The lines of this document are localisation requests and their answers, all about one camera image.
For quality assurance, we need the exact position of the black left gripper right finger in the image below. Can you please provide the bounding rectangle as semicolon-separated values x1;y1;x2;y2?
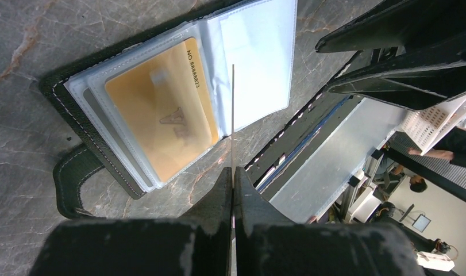
234;167;423;275

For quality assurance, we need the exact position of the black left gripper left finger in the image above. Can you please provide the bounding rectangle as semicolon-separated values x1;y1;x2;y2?
30;167;232;275

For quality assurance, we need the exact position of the standing person in background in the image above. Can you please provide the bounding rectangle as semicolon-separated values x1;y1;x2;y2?
424;118;466;168

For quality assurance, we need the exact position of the gold credit card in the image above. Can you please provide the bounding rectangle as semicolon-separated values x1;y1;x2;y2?
105;37;219;183

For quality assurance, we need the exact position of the white perforated basket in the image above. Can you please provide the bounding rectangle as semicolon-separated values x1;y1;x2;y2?
400;95;466;156

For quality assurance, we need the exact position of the black card holder wallet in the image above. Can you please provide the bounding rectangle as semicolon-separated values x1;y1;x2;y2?
40;1;298;219

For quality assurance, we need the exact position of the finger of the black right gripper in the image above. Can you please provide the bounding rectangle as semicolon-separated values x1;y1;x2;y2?
326;31;466;110
315;1;466;53

